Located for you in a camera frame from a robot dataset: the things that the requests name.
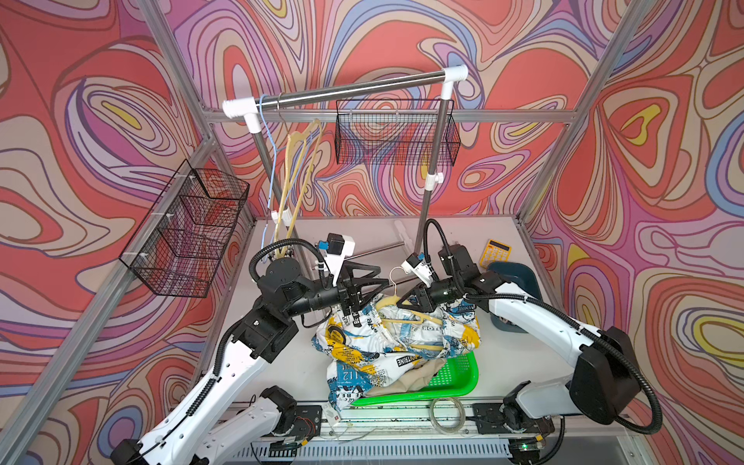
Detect beige shorts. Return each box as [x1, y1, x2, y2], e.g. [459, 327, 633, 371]
[365, 358, 447, 397]

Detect clear tape roll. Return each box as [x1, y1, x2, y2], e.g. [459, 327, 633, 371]
[428, 397, 466, 435]

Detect black wire basket left wall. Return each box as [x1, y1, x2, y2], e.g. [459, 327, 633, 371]
[119, 161, 250, 298]

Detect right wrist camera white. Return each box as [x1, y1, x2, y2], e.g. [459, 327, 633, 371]
[401, 254, 435, 288]

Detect dark teal clothespin bin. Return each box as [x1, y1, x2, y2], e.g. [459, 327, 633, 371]
[486, 262, 543, 333]

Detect green plastic basket tray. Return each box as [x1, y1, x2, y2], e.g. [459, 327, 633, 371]
[353, 353, 480, 407]

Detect yellow hanger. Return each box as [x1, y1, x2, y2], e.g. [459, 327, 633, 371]
[375, 284, 445, 353]
[273, 118, 324, 241]

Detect light blue wire hanger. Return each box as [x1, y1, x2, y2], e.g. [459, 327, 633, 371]
[259, 94, 277, 246]

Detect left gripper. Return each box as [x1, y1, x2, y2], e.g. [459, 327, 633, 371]
[281, 262, 387, 323]

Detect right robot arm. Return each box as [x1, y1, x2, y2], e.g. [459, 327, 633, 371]
[405, 218, 664, 435]

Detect black wire basket back wall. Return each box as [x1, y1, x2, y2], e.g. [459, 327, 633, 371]
[334, 97, 461, 168]

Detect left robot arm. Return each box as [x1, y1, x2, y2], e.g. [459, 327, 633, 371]
[110, 234, 391, 464]

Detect printed white blue yellow shorts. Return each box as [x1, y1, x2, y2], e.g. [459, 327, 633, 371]
[311, 296, 481, 412]

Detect black wire basket wall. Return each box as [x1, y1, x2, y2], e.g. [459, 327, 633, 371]
[334, 97, 461, 168]
[119, 161, 250, 298]

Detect yellow hanger front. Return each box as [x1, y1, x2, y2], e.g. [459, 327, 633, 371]
[375, 284, 445, 353]

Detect clothes rack with steel bar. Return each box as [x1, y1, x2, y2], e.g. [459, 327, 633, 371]
[222, 65, 469, 253]

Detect yellow calculator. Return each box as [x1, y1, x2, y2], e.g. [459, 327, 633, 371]
[479, 239, 512, 267]

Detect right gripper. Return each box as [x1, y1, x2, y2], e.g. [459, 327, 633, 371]
[396, 276, 462, 315]

